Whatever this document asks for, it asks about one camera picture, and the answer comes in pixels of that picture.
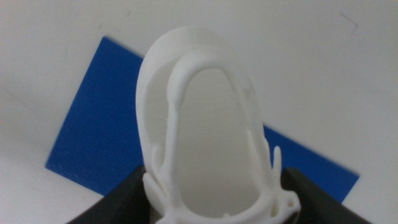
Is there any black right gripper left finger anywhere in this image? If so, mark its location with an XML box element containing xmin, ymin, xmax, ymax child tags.
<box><xmin>66</xmin><ymin>165</ymin><xmax>163</xmax><ymax>224</ymax></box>

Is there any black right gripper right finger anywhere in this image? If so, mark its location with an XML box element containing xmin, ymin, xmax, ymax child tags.
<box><xmin>280</xmin><ymin>167</ymin><xmax>373</xmax><ymax>224</ymax></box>

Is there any white strappy sandal shoe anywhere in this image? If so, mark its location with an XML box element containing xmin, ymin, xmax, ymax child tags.
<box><xmin>136</xmin><ymin>26</ymin><xmax>302</xmax><ymax>224</ymax></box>

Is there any blue rectangular mat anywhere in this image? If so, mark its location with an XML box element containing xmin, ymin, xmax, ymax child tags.
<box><xmin>45</xmin><ymin>36</ymin><xmax>360</xmax><ymax>204</ymax></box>

